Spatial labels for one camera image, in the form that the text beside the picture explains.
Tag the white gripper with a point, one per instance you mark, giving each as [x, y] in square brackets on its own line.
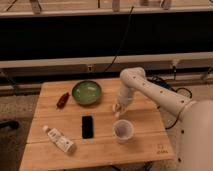
[124, 102]

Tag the dark red chili pepper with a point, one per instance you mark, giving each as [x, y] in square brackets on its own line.
[62, 101]

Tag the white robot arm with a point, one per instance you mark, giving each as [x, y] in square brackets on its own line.
[196, 146]

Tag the white plastic bottle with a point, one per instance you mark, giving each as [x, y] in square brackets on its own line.
[61, 141]

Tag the white plastic cup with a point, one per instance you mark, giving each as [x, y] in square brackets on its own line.
[123, 130]

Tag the green bowl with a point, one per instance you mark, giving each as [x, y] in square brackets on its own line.
[86, 92]

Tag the black smartphone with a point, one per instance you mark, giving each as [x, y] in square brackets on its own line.
[87, 127]

